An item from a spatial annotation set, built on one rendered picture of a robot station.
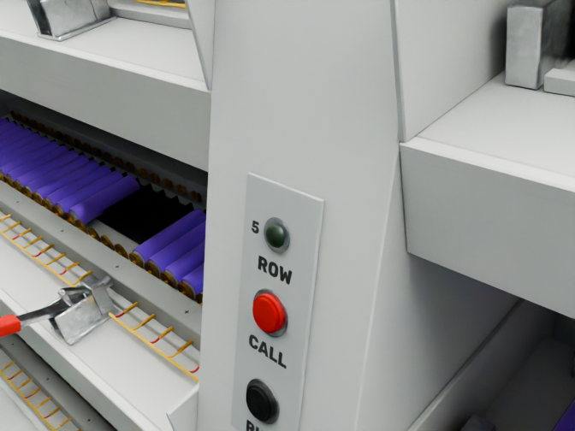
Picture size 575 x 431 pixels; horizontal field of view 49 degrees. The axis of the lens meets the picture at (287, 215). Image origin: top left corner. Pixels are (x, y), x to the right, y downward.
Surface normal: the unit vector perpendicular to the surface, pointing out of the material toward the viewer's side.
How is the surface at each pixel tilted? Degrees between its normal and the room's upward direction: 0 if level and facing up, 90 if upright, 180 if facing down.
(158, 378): 20
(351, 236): 90
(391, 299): 90
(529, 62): 110
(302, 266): 90
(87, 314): 90
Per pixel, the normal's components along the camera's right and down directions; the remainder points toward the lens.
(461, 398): 0.71, 0.29
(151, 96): -0.69, 0.50
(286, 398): -0.70, 0.18
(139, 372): -0.16, -0.81
